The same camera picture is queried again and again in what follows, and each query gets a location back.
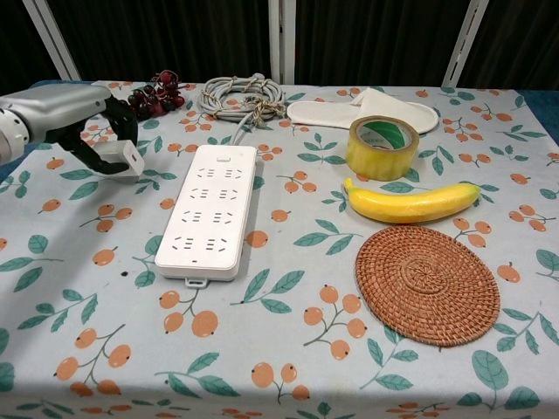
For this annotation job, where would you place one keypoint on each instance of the floral print tablecloth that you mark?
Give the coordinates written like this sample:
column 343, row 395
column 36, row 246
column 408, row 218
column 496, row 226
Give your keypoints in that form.
column 279, row 349

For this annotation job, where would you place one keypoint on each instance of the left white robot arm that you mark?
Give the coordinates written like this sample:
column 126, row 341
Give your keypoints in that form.
column 11, row 135

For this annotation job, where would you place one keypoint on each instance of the black curtain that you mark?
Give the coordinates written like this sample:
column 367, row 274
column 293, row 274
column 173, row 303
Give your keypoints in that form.
column 174, row 35

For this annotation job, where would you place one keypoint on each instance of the round woven rattan coaster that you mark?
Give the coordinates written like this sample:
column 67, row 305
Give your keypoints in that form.
column 428, row 283

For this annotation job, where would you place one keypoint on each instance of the white cloth slipper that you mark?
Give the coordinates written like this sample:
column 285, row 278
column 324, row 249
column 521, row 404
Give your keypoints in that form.
column 323, row 114

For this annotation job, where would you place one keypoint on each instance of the white charger adapter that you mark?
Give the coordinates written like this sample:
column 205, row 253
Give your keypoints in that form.
column 131, row 159

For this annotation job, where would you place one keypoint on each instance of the yellow banana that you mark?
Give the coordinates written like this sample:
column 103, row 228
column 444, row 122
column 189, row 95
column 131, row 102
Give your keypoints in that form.
column 406, row 207

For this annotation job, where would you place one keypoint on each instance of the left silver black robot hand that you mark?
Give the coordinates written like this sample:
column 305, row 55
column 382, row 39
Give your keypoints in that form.
column 57, row 111

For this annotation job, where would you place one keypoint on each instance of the clear packing tape roll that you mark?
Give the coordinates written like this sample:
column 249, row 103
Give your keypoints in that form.
column 380, row 159

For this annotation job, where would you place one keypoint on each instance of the white power strip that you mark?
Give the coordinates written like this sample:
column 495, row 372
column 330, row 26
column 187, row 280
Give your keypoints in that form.
column 205, row 227

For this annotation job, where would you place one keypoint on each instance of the white metal frame post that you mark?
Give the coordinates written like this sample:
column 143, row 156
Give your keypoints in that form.
column 52, row 39
column 465, row 43
column 279, row 39

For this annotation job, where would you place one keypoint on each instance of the dark red grape bunch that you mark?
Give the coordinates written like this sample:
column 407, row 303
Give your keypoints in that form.
column 163, row 94

